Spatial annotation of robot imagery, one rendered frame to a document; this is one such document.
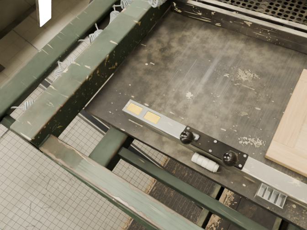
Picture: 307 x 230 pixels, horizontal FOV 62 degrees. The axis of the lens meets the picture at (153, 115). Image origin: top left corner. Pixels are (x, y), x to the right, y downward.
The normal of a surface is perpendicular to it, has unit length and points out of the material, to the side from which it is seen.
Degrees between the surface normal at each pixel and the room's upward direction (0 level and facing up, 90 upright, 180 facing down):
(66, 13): 90
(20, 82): 90
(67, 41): 90
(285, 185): 58
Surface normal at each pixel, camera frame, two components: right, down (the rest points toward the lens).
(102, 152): -0.11, -0.50
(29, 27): 0.37, -0.22
